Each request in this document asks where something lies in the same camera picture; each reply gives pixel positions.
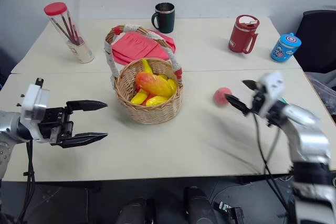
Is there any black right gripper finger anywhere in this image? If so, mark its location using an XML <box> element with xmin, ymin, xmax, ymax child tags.
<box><xmin>225</xmin><ymin>94</ymin><xmax>253</xmax><ymax>116</ymax></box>
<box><xmin>242</xmin><ymin>79</ymin><xmax>261</xmax><ymax>91</ymax></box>

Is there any yellow banana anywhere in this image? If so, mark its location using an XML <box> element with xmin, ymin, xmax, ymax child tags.
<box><xmin>141</xmin><ymin>58</ymin><xmax>154</xmax><ymax>75</ymax></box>
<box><xmin>157</xmin><ymin>73</ymin><xmax>179</xmax><ymax>97</ymax></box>
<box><xmin>130</xmin><ymin>89</ymin><xmax>150</xmax><ymax>105</ymax></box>

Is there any dark green steel mug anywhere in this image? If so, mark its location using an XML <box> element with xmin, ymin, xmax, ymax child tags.
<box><xmin>151</xmin><ymin>2</ymin><xmax>175</xmax><ymax>34</ymax></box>

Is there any clear plastic bag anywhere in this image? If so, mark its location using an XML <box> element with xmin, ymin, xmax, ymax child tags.
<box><xmin>306</xmin><ymin>71</ymin><xmax>336</xmax><ymax>124</ymax></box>

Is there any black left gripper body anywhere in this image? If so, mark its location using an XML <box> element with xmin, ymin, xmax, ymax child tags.
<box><xmin>38</xmin><ymin>102</ymin><xmax>75</xmax><ymax>146</ymax></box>

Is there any red and yellow mango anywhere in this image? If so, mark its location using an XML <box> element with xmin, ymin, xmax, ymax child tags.
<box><xmin>135</xmin><ymin>71</ymin><xmax>172</xmax><ymax>97</ymax></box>

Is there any dark rounded shape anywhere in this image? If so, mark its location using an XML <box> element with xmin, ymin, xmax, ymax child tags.
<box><xmin>117</xmin><ymin>197</ymin><xmax>156</xmax><ymax>224</ymax></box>
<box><xmin>183</xmin><ymin>186</ymin><xmax>219</xmax><ymax>224</ymax></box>

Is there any red lidded mug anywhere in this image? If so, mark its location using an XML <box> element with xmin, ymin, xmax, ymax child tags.
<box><xmin>228</xmin><ymin>14</ymin><xmax>259</xmax><ymax>55</ymax></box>

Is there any clear pencil tube red lid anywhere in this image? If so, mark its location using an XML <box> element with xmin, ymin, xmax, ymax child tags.
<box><xmin>43</xmin><ymin>2</ymin><xmax>96</xmax><ymax>65</ymax></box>

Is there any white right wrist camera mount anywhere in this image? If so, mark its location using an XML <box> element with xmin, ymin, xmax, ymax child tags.
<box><xmin>258</xmin><ymin>71</ymin><xmax>286</xmax><ymax>116</ymax></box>

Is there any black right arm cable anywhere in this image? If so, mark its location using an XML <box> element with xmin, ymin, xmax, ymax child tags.
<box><xmin>251</xmin><ymin>113</ymin><xmax>296</xmax><ymax>210</ymax></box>

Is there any black and white clamp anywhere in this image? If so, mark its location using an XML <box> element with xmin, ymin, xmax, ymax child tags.
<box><xmin>213</xmin><ymin>200</ymin><xmax>245</xmax><ymax>224</ymax></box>

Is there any red folded cloth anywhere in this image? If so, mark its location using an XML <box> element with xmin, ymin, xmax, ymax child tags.
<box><xmin>111</xmin><ymin>30</ymin><xmax>176</xmax><ymax>65</ymax></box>

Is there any pink peach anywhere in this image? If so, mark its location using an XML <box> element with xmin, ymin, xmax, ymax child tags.
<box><xmin>213</xmin><ymin>87</ymin><xmax>233</xmax><ymax>108</ymax></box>

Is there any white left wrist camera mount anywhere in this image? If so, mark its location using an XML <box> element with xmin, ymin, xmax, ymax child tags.
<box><xmin>16</xmin><ymin>77</ymin><xmax>51</xmax><ymax>144</ymax></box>

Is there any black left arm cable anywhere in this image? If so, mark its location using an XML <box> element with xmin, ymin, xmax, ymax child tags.
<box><xmin>18</xmin><ymin>140</ymin><xmax>37</xmax><ymax>221</ymax></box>

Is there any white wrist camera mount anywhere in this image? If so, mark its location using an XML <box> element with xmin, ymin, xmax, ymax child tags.
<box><xmin>16</xmin><ymin>77</ymin><xmax>51</xmax><ymax>144</ymax></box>
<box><xmin>258</xmin><ymin>71</ymin><xmax>286</xmax><ymax>116</ymax></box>

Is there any blue shield print cup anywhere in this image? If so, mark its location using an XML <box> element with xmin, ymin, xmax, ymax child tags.
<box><xmin>270</xmin><ymin>33</ymin><xmax>301</xmax><ymax>63</ymax></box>

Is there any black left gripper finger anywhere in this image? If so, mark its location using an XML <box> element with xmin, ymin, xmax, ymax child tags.
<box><xmin>58</xmin><ymin>132</ymin><xmax>109</xmax><ymax>149</ymax></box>
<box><xmin>66</xmin><ymin>99</ymin><xmax>109</xmax><ymax>112</ymax></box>

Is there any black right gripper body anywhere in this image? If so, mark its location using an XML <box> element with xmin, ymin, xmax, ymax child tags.
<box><xmin>248</xmin><ymin>82</ymin><xmax>264</xmax><ymax>115</ymax></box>

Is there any wicker basket with handle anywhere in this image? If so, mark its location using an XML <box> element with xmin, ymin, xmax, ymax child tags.
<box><xmin>104</xmin><ymin>24</ymin><xmax>184</xmax><ymax>125</ymax></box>

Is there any black chair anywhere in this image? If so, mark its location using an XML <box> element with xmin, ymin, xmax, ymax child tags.
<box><xmin>293</xmin><ymin>10</ymin><xmax>336</xmax><ymax>73</ymax></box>

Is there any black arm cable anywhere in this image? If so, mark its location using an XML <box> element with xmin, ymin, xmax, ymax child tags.
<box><xmin>18</xmin><ymin>140</ymin><xmax>37</xmax><ymax>221</ymax></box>
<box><xmin>251</xmin><ymin>113</ymin><xmax>296</xmax><ymax>210</ymax></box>

